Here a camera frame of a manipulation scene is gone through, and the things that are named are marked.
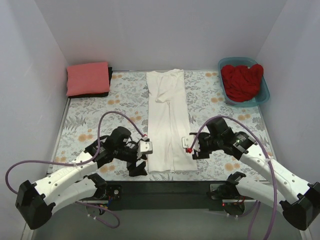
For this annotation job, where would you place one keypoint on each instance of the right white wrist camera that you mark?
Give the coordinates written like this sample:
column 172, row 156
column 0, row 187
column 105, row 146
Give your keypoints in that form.
column 187, row 142

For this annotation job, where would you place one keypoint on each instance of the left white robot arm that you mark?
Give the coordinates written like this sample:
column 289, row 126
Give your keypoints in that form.
column 70, row 180

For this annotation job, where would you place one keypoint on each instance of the teal plastic basket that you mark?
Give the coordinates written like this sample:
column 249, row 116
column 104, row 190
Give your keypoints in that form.
column 263, row 95

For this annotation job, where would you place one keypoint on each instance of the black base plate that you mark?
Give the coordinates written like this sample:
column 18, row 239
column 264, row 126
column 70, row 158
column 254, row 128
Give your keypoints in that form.
column 174, row 195

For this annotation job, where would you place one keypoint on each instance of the white t shirt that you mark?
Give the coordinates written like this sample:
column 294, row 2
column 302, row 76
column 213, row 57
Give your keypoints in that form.
column 168, row 122

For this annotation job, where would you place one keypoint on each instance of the folded black t shirt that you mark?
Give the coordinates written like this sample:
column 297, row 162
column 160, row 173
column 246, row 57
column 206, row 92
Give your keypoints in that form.
column 97, row 95

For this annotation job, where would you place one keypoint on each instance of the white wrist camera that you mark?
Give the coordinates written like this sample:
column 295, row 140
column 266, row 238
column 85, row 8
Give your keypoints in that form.
column 187, row 142
column 145, row 147

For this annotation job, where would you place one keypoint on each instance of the aluminium frame rail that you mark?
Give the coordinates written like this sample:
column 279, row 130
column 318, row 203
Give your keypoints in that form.
column 295, row 198

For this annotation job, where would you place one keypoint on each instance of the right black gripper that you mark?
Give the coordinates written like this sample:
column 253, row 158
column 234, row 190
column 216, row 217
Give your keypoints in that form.
column 203, row 148

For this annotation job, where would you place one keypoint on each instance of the floral table mat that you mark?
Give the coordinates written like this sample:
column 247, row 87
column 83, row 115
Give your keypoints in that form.
column 127, row 106

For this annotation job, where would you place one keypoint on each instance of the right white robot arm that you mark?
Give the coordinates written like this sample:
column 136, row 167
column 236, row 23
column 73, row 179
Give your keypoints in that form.
column 296, row 198

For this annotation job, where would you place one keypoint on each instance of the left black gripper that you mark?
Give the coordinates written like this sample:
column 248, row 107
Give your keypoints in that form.
column 135, row 158

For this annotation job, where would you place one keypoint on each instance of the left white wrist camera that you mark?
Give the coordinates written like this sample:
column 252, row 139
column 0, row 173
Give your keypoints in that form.
column 145, row 147

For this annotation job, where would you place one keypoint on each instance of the red crumpled t shirt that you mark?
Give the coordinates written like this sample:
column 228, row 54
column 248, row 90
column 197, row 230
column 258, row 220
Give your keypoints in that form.
column 242, row 83

